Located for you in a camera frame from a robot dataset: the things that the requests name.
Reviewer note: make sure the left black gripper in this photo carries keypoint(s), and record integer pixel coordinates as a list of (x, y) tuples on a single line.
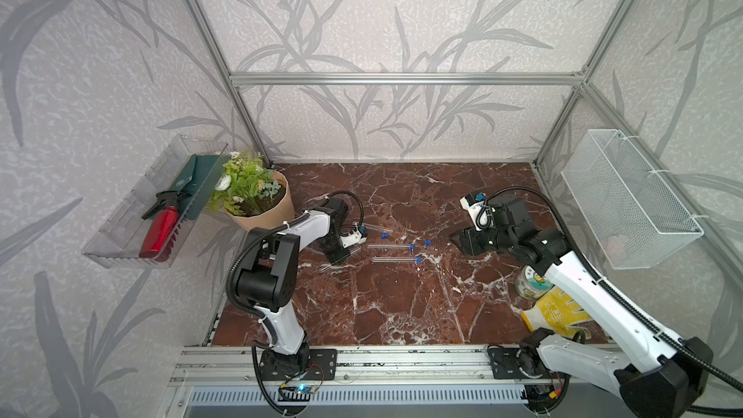
[(343, 254)]

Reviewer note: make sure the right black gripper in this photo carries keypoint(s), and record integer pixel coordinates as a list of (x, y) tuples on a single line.
[(467, 241)]

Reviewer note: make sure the clear test tube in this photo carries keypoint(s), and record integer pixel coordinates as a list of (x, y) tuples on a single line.
[(389, 246), (374, 227), (339, 265), (396, 259)]

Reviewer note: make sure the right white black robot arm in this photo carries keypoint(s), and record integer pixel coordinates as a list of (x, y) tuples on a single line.
[(652, 376)]

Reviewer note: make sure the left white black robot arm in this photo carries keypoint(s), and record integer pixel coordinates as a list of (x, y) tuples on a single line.
[(262, 279)]

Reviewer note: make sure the yellow work glove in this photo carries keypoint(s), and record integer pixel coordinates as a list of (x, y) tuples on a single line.
[(558, 312)]

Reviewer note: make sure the terracotta pot with green plant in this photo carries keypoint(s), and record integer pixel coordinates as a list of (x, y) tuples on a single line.
[(251, 194)]

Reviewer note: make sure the red spray bottle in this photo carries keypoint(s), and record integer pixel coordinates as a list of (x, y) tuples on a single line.
[(164, 215)]

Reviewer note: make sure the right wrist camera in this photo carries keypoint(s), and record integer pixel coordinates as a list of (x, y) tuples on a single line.
[(475, 204)]

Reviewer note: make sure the white wire mesh basket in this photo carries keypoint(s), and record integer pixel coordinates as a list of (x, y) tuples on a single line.
[(634, 215)]

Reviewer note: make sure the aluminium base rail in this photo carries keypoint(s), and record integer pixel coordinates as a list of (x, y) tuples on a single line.
[(353, 365)]

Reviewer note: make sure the clear plastic wall bin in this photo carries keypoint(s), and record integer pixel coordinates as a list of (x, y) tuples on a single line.
[(117, 242)]

